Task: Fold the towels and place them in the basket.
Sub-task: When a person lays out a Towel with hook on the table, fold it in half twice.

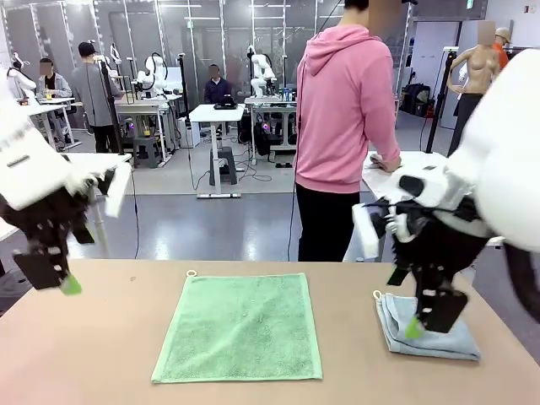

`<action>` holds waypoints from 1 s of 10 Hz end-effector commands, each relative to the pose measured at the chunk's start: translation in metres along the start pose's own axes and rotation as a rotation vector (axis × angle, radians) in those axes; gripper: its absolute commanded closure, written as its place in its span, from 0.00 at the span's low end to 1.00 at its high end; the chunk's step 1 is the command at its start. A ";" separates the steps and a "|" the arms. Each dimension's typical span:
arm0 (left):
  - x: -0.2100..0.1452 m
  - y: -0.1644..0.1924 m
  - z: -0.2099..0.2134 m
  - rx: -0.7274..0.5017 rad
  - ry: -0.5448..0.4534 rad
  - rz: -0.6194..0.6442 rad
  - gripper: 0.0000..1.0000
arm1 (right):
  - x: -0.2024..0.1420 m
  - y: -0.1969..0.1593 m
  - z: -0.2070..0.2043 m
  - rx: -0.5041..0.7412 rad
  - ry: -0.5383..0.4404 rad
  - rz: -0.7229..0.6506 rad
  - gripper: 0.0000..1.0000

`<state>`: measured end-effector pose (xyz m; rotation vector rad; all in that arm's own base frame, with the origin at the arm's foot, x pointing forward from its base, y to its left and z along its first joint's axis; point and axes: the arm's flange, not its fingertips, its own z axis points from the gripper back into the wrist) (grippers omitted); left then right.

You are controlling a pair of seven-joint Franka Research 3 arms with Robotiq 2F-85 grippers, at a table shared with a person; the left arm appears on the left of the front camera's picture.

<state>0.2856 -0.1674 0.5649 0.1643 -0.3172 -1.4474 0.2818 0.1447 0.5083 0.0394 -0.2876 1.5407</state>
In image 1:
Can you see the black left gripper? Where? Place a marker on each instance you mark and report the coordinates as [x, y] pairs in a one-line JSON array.
[[46, 223]]

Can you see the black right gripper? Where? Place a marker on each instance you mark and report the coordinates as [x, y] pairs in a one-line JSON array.
[[439, 249]]

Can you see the light blue towel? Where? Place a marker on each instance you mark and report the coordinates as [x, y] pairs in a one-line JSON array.
[[443, 343]]

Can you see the light green towel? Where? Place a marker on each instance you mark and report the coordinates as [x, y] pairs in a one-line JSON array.
[[240, 329]]

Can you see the pink sleeved right forearm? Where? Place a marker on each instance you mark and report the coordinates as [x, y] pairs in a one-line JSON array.
[[386, 139]]

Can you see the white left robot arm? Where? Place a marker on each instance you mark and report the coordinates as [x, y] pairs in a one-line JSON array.
[[29, 160]]

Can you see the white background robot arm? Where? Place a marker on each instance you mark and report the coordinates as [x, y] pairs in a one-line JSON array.
[[23, 80], [261, 71], [154, 73]]

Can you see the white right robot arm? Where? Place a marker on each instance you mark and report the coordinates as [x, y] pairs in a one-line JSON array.
[[506, 147]]

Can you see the person's right hand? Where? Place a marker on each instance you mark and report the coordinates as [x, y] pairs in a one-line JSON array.
[[387, 163]]

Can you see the black perforated floor base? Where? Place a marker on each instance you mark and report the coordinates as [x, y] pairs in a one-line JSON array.
[[8, 295]]

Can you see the white table with round leg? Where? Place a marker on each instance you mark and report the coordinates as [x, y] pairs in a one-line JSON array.
[[93, 160]]

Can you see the white table beside person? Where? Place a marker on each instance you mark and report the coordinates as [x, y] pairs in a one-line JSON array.
[[417, 162]]

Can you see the grey step stool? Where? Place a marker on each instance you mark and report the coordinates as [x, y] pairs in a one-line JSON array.
[[147, 149], [223, 166]]

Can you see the black tripod pole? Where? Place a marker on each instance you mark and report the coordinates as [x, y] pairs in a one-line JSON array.
[[115, 126]]

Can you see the long white desk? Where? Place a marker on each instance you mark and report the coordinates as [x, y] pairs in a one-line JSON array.
[[46, 107]]

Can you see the person in grey jacket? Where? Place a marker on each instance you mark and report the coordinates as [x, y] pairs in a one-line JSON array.
[[90, 97]]

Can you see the seated person at desk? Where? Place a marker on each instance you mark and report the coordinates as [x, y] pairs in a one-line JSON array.
[[52, 86]]

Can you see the white desk with robot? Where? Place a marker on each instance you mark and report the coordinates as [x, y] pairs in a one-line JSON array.
[[143, 105]]

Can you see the black bags pile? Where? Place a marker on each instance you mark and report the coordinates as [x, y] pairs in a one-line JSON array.
[[417, 101]]

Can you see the black upright pole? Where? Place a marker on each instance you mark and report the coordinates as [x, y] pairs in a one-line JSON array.
[[184, 93]]

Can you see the person in pink hoodie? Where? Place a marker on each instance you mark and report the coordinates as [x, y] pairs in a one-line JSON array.
[[337, 109]]

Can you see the white standing desk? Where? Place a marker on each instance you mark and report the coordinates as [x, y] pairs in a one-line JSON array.
[[217, 114]]

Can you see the black device on desk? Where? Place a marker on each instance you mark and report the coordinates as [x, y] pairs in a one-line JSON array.
[[225, 103]]

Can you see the bare torso mannequin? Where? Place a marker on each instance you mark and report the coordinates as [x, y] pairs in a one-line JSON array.
[[476, 76]]

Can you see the person in navy jacket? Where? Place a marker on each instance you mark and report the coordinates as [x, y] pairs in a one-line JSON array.
[[217, 88]]

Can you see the white desk with bottles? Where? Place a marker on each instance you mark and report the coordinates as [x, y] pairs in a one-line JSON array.
[[266, 102]]

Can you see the mannequin with orange shirt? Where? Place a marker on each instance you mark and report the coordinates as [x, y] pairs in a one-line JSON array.
[[504, 55]]

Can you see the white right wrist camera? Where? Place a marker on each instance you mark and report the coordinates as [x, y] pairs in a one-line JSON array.
[[366, 232]]

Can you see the black camera stand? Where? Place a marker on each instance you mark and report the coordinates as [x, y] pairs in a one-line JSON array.
[[439, 101]]

